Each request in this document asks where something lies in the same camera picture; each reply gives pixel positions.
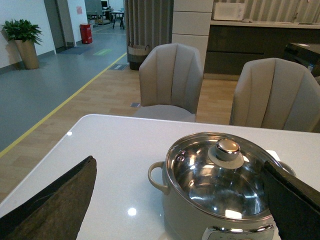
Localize dark felt left gripper right finger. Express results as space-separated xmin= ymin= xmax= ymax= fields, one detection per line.
xmin=261 ymin=161 xmax=320 ymax=240

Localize dark felt left gripper left finger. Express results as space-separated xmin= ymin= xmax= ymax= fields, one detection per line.
xmin=0 ymin=156 xmax=97 ymax=240

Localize glass pot lid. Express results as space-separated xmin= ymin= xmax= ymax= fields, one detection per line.
xmin=166 ymin=132 xmax=281 ymax=220

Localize beige electric cooking pot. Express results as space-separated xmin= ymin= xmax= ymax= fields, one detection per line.
xmin=147 ymin=131 xmax=297 ymax=240

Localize right beige upholstered chair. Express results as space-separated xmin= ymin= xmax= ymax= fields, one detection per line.
xmin=229 ymin=58 xmax=320 ymax=133

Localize beige upholstered chair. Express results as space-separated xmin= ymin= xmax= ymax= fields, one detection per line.
xmin=134 ymin=43 xmax=204 ymax=122
xmin=229 ymin=58 xmax=320 ymax=133

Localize black appliance box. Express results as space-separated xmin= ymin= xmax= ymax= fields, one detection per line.
xmin=283 ymin=43 xmax=320 ymax=77

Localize dark kitchen counter cabinet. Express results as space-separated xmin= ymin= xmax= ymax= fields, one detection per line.
xmin=204 ymin=23 xmax=320 ymax=75

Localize left beige upholstered chair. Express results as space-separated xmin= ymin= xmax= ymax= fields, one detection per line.
xmin=134 ymin=43 xmax=204 ymax=122

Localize green potted plant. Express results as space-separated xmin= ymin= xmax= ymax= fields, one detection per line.
xmin=2 ymin=19 xmax=42 ymax=70

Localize red cabinet box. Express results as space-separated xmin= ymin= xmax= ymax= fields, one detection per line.
xmin=79 ymin=23 xmax=93 ymax=44

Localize white microwave oven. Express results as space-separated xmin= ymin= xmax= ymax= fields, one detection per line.
xmin=213 ymin=2 xmax=246 ymax=21

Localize distant dark table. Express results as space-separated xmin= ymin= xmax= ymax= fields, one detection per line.
xmin=110 ymin=11 xmax=125 ymax=30

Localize woven basket with handles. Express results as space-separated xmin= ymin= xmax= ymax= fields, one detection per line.
xmin=127 ymin=42 xmax=150 ymax=71

